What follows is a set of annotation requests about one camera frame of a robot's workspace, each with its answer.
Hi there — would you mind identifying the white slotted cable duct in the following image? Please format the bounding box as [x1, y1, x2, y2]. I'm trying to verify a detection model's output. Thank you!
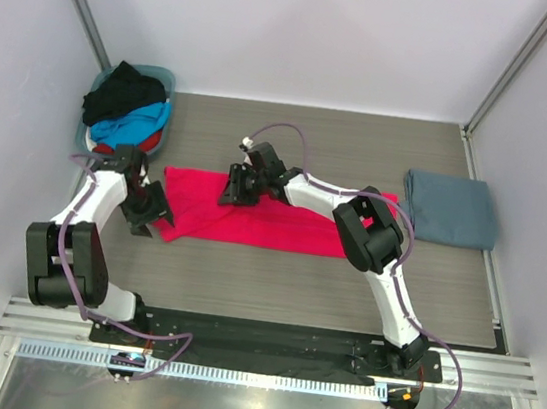
[17, 339, 388, 403]

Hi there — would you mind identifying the black t shirt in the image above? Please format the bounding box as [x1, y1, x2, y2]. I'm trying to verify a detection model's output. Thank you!
[82, 61, 167, 127]

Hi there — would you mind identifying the pink red t shirt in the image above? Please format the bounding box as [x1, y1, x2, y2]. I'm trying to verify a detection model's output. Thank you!
[154, 162, 400, 272]

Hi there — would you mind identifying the aluminium front rail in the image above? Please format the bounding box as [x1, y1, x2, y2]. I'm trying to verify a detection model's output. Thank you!
[0, 297, 538, 400]

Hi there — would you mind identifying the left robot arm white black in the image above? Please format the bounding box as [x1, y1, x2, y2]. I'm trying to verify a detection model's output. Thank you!
[25, 144, 174, 346]

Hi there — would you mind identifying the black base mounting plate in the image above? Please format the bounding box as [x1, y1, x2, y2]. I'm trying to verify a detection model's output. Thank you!
[86, 297, 448, 389]

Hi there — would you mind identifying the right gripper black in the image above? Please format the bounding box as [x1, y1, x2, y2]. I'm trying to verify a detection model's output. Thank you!
[217, 164, 268, 213]

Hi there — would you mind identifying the red garment in basket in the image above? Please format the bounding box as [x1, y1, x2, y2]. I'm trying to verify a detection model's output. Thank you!
[92, 129, 163, 155]

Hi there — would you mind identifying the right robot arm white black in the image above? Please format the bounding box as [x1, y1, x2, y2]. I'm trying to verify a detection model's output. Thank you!
[218, 137, 429, 378]

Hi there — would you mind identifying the grey blue t shirt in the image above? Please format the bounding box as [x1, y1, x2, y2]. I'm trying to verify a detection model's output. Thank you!
[400, 168, 499, 251]

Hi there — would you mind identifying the teal plastic laundry basket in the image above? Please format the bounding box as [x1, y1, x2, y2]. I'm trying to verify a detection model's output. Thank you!
[74, 64, 176, 159]

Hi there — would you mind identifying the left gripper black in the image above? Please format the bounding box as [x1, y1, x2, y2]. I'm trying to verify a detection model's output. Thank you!
[116, 177, 177, 241]

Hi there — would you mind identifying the right aluminium frame post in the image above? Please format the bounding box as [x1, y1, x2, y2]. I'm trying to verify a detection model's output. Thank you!
[461, 11, 547, 139]

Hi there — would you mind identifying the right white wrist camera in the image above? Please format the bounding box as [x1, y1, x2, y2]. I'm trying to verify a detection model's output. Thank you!
[239, 136, 255, 154]

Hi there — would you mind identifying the white garment in basket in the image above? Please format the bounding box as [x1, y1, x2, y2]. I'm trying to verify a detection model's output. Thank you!
[84, 127, 97, 151]

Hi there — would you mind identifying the bright blue t shirt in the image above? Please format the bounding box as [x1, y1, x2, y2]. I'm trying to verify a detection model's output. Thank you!
[89, 100, 172, 148]

